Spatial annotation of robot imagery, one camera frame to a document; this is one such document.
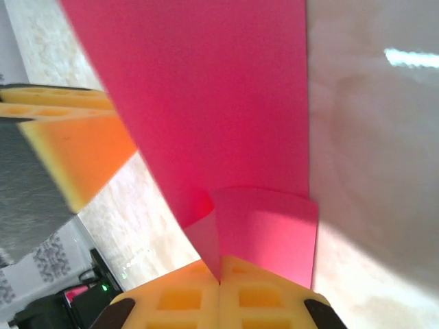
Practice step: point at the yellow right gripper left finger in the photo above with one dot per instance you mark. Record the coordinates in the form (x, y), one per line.
(209, 308)

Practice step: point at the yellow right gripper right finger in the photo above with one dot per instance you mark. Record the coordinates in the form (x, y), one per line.
(229, 308)

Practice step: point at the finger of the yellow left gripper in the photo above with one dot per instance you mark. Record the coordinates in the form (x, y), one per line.
(51, 96)
(85, 154)

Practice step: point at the pink cloth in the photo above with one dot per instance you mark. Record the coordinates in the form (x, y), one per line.
(205, 103)

